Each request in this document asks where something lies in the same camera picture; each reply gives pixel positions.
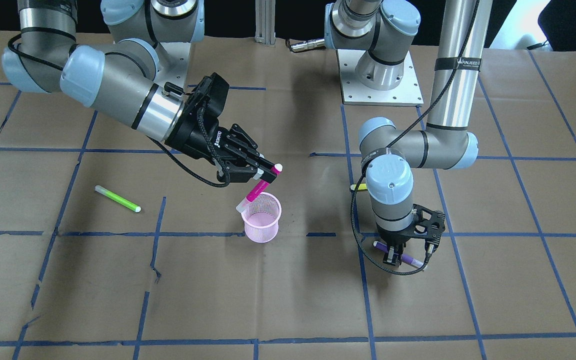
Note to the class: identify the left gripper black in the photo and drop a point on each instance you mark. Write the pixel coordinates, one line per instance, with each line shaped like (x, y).
(391, 236)

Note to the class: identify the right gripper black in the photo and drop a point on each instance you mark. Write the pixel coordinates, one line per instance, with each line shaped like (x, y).
(194, 141)

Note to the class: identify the purple pen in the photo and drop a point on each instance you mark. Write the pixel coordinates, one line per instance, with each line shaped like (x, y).
(405, 258)

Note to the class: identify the pink pen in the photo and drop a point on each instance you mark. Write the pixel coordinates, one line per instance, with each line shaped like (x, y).
(257, 190)

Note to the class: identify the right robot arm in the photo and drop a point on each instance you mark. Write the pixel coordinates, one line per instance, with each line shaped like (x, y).
(131, 79)

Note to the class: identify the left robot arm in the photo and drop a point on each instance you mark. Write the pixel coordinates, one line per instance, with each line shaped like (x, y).
(439, 139)

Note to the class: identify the pink mesh cup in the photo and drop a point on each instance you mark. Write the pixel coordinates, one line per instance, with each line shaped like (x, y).
(261, 218)

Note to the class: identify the yellow pen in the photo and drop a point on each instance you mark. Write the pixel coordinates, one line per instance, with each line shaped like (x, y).
(361, 187)

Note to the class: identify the green pen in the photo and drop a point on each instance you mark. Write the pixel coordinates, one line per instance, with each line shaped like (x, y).
(118, 199)

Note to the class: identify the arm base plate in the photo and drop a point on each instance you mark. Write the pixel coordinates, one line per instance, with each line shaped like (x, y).
(174, 59)
(366, 82)

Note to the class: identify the aluminium frame post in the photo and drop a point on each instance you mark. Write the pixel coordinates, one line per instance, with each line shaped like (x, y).
(264, 20)

